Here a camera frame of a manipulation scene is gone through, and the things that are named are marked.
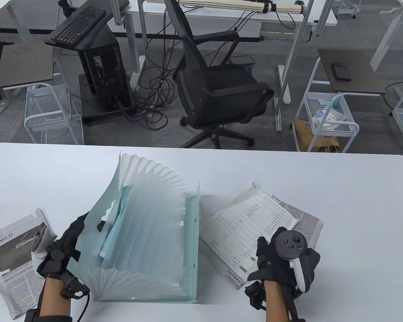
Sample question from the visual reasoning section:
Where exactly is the coiled white cable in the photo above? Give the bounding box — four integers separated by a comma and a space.
311, 106, 348, 131

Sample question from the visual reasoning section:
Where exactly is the white power strip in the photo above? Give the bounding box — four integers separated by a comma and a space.
130, 55, 145, 91

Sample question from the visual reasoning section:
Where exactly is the person's left forearm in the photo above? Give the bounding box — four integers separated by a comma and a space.
39, 277, 73, 317

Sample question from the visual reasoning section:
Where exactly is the black office chair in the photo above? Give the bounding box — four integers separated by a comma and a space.
164, 0, 275, 149

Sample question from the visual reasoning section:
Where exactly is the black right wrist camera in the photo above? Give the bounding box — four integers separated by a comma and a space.
244, 281, 266, 311

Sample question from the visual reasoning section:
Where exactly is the brown paper bag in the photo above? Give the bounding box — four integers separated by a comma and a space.
294, 117, 340, 153

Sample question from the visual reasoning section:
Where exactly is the black computer stand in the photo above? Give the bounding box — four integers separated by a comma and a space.
44, 23, 136, 126

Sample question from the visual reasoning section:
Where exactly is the white desk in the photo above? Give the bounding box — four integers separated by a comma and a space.
124, 0, 338, 132
0, 0, 31, 44

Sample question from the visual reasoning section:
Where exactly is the newspaper with airplane photo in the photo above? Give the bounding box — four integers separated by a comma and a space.
0, 208, 59, 320

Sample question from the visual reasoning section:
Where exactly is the light green accordion folder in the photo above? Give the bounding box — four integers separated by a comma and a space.
67, 152, 200, 304

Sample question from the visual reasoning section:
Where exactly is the black computer tower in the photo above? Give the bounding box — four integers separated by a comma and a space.
75, 25, 133, 113

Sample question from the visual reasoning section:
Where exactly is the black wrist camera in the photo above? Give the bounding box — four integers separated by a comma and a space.
59, 272, 88, 301
244, 281, 266, 311

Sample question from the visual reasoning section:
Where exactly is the small black device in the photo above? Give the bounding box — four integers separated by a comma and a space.
332, 61, 352, 81

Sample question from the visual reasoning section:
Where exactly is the black keyboard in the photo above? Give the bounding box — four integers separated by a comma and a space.
44, 6, 107, 47

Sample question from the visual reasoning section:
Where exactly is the dark brown board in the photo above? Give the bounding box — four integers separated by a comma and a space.
0, 42, 54, 88
317, 49, 387, 94

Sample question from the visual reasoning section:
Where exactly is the person's right forearm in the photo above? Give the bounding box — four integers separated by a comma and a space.
264, 280, 291, 322

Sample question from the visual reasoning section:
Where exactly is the white printed form document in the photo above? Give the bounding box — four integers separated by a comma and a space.
199, 183, 299, 291

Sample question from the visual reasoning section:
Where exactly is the tangle of black cables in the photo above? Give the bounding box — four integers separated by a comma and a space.
121, 10, 188, 131

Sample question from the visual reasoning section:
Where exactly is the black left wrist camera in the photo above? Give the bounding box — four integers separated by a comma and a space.
59, 272, 88, 301

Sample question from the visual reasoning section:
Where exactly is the newspaper with red photo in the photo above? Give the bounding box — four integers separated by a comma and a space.
272, 195, 324, 250

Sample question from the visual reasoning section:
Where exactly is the light blue paper sheet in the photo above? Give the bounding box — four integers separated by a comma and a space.
99, 185, 133, 259

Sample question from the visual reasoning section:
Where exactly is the person's left hand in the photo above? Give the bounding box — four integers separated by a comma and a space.
36, 212, 91, 280

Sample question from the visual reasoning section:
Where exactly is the person's right hand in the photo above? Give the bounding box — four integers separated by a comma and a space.
247, 227, 321, 292

